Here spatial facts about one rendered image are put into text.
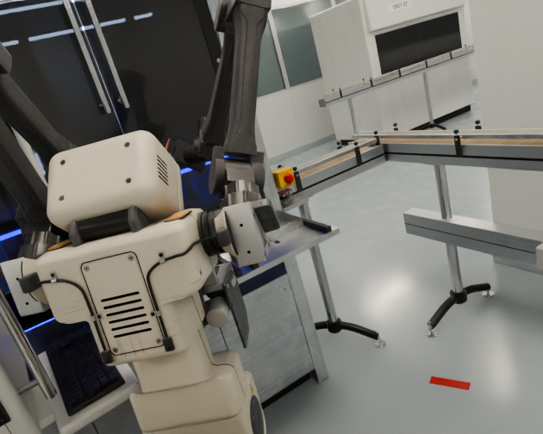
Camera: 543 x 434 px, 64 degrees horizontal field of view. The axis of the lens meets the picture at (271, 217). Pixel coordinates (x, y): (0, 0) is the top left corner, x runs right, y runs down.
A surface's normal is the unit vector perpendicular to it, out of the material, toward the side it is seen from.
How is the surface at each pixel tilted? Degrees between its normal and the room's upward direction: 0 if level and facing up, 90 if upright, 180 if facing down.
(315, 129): 90
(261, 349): 90
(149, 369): 82
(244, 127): 78
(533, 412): 0
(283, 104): 90
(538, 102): 90
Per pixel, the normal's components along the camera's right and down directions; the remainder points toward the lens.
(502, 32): -0.84, 0.38
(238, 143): 0.32, 0.00
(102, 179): -0.21, -0.37
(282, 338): 0.48, 0.16
